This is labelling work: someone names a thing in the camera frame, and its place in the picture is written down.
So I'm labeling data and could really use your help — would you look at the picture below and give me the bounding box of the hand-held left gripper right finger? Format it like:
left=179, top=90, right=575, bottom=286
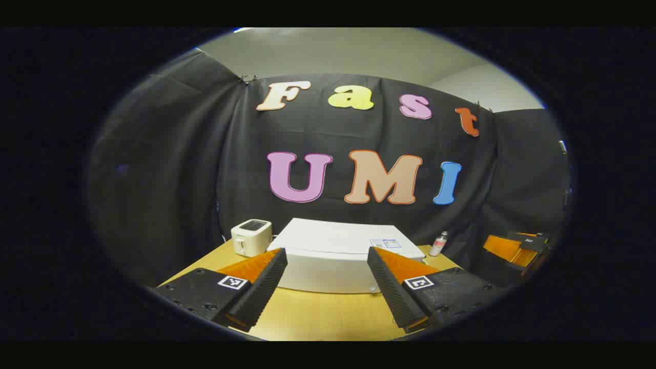
left=367, top=247, right=509, bottom=329

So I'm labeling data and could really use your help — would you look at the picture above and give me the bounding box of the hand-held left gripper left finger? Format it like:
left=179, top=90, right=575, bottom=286
left=154, top=248, right=288, bottom=333

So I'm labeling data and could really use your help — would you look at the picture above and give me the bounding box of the white microwave oven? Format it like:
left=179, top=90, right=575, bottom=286
left=266, top=218, right=426, bottom=294

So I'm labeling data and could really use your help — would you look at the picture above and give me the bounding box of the white toaster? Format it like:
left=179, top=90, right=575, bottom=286
left=231, top=219, right=273, bottom=257

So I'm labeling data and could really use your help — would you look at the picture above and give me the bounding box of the clear bottle with pink label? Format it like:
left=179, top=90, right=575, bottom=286
left=429, top=231, right=449, bottom=257

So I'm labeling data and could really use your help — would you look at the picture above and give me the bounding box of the black backdrop cloth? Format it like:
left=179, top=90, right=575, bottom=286
left=87, top=49, right=572, bottom=288

